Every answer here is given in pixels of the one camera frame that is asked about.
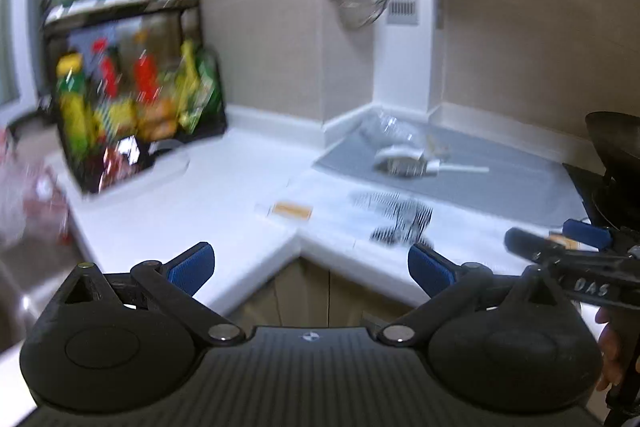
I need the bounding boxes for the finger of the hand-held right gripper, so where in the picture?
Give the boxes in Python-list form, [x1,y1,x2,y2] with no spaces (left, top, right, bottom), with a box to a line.
[504,227,568,265]
[562,219,614,251]

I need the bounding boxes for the grey counter mat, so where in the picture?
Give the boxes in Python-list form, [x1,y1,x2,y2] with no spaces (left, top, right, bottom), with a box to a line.
[314,116,589,229]

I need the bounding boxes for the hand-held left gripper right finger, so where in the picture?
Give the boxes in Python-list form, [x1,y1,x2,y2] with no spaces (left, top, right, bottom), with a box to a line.
[377,243,561,348]

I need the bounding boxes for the white yellow chopstick sleeve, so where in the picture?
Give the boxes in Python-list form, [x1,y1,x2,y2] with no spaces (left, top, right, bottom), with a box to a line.
[255,201,314,222]

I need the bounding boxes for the white patterned paper sheet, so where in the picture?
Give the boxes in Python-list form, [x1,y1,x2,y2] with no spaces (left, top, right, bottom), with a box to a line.
[295,177,516,260]

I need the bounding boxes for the green yellow label bottle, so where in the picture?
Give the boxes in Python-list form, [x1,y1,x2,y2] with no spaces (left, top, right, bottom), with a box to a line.
[56,52,97,158]

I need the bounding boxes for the clear plastic bag with red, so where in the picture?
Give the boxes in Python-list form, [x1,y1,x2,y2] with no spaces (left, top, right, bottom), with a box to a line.
[0,127,72,249]

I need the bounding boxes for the person's right hand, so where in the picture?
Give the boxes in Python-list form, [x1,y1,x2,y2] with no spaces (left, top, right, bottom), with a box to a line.
[595,307,626,393]

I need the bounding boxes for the crumpled clear plastic bag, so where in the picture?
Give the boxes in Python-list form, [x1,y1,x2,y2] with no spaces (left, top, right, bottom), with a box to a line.
[360,111,427,158]

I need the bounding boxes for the black wire kitchen rack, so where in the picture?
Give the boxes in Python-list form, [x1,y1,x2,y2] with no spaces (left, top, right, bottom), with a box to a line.
[42,0,229,196]

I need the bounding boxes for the round orange tape roll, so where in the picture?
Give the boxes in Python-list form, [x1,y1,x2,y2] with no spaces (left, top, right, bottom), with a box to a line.
[547,231,576,251]

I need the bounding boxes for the red capped oil bottle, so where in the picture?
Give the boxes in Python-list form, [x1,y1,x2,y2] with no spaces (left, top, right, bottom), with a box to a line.
[92,39,125,118]

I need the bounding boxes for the stainless steel sink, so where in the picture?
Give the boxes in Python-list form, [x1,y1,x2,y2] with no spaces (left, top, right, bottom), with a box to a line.
[0,207,96,353]

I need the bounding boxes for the small metal container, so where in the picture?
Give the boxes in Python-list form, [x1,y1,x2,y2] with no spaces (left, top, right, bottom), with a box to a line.
[375,146,442,178]

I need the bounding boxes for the white charging cable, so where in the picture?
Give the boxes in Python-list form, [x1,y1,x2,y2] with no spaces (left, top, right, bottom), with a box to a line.
[149,139,192,178]

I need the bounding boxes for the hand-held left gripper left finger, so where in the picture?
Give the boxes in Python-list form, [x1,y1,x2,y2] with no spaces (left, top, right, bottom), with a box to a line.
[60,242,246,348]

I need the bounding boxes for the white tube packet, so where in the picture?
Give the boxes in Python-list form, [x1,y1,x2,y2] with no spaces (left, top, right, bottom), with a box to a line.
[440,164,491,176]

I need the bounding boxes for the black smartphone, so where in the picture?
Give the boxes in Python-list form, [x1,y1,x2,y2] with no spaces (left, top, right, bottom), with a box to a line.
[97,134,147,188]

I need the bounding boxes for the black wok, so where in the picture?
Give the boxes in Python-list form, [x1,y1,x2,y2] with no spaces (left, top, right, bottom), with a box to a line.
[584,111,640,168]

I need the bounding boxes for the yellow green snack bag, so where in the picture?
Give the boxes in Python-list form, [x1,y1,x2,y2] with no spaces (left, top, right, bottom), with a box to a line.
[172,39,222,134]

